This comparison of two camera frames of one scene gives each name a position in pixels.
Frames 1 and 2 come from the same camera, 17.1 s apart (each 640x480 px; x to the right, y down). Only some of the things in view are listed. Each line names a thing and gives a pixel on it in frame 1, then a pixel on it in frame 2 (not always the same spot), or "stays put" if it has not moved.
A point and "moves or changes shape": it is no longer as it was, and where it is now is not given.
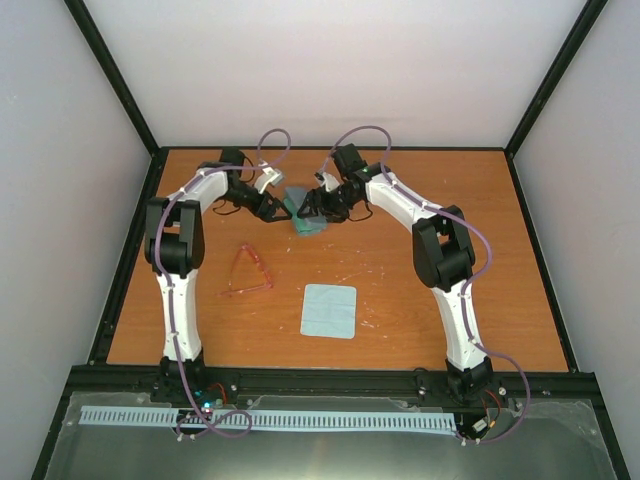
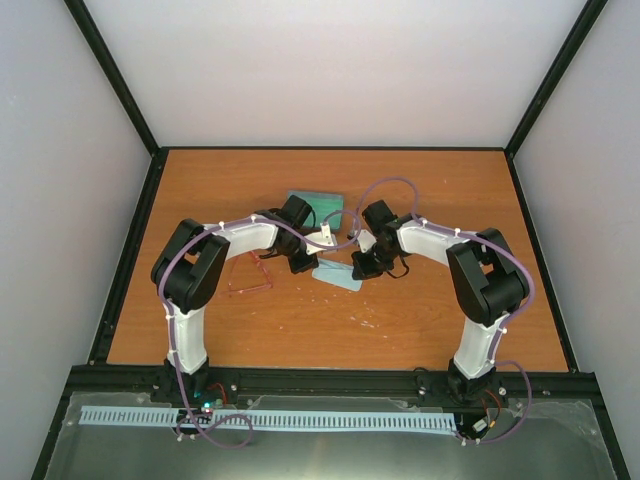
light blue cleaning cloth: x=329 y=311 to x=336 y=273
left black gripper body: x=256 y=208 to x=296 y=266
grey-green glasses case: x=303 y=225 moves or changes shape
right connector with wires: x=485 y=422 stays put
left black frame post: x=89 y=29 stays put
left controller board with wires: x=210 y=396 stays put
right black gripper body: x=333 y=206 to x=373 y=266
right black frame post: x=584 y=22 stays put
